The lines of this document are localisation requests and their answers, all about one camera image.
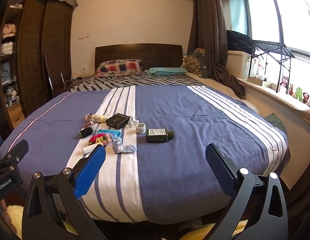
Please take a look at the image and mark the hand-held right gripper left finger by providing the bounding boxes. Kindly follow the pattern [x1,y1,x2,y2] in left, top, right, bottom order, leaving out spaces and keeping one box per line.
[21,144,108,240]

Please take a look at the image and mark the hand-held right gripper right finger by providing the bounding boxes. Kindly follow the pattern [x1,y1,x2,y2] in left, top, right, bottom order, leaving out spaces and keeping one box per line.
[205,144,289,240]

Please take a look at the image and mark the blue snack packet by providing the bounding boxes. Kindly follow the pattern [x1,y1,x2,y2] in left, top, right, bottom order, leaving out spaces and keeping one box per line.
[96,129,122,138]

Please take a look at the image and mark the person's left hand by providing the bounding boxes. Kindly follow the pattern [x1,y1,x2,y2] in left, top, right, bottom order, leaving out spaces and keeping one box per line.
[0,198,10,230]

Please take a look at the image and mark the white tube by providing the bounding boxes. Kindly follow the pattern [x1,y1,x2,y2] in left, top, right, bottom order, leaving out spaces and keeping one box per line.
[82,142,103,154]

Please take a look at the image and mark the yellow fluffy rug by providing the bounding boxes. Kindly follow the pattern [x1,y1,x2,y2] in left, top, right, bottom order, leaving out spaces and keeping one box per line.
[6,205,248,240]

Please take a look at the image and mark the colourful hair scrunchie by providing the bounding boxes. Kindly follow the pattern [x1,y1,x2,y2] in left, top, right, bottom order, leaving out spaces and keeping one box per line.
[89,134,112,147]

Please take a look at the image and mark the blue white knotted cloth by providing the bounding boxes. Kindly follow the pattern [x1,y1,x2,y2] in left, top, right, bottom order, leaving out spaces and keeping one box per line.
[110,135,138,154]

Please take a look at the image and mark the mixed dark clothes pile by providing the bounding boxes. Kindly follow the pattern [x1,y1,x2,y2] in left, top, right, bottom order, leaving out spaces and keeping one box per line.
[4,86,21,105]

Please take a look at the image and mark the blue white striped blanket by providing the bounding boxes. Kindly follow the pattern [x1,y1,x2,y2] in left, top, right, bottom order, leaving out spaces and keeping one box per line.
[0,85,290,223]

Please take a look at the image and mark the cream tube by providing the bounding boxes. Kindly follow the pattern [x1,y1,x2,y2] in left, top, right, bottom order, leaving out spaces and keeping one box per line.
[91,114,109,123]

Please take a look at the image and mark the black flat box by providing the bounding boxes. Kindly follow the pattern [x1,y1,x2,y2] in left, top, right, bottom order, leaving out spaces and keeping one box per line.
[106,113,132,130]

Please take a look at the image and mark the light blue folded clothes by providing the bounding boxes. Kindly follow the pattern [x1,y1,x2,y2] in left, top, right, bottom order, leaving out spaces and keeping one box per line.
[1,62,16,83]

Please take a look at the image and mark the dark green bottle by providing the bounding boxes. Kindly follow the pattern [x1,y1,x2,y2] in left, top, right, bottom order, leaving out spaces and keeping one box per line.
[146,128,174,144]

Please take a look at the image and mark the green cloth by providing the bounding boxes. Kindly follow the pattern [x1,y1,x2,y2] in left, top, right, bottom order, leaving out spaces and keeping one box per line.
[265,114,286,131]

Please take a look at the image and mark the cream bedsheet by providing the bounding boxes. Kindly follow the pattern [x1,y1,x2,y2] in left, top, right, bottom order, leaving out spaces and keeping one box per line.
[195,75,261,111]

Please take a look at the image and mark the dark chair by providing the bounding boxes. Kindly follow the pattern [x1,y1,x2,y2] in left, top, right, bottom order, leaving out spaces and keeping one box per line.
[42,54,71,98]

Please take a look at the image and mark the white folded clothes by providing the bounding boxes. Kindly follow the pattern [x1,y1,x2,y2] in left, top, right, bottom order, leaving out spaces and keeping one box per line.
[1,42,14,55]

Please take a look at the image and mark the dark wooden wardrobe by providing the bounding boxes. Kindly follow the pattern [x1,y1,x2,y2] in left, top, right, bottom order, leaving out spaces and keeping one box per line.
[0,0,76,130]

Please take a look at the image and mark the black striped grey bedsheet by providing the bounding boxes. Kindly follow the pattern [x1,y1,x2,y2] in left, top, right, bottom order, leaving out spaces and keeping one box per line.
[69,71,205,93]

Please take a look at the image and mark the dark green cushion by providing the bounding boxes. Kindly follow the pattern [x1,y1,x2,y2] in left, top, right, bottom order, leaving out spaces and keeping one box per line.
[195,52,212,78]

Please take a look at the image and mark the white storage box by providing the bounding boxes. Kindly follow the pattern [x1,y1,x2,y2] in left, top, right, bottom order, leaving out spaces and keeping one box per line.
[227,50,253,80]

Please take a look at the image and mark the plaid pillow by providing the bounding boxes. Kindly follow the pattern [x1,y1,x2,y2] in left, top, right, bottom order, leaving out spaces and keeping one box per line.
[95,59,143,77]

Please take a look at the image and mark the brown patterned cushion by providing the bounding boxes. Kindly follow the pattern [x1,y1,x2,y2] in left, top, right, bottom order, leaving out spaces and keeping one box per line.
[182,49,203,77]

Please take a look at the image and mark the teal pillow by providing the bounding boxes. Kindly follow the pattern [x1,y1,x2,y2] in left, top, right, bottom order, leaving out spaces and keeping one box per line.
[144,67,189,76]

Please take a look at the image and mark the pink folded clothes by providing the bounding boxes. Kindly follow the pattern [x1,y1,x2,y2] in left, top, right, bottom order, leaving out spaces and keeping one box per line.
[2,24,17,38]

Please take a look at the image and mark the black jacket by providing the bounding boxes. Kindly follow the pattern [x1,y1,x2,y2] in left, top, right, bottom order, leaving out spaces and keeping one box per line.
[226,30,255,53]

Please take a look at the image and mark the dark wooden headboard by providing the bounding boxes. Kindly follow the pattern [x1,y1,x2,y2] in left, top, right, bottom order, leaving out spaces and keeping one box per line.
[95,44,183,73]

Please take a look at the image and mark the black drying rack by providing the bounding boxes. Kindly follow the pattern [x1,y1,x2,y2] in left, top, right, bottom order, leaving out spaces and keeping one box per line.
[247,40,295,93]

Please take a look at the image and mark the brown curtain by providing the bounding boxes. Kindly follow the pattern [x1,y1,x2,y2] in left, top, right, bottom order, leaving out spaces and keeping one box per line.
[187,0,246,100]

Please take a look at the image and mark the teal roller blind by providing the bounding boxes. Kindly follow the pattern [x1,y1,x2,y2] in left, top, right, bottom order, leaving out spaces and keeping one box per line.
[226,0,248,34]

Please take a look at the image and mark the large window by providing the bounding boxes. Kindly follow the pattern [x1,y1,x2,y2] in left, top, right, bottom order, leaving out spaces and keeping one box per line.
[245,0,310,64]

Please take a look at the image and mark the white charging cable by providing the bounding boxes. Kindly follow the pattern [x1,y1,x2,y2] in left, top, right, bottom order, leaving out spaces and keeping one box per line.
[65,73,96,85]

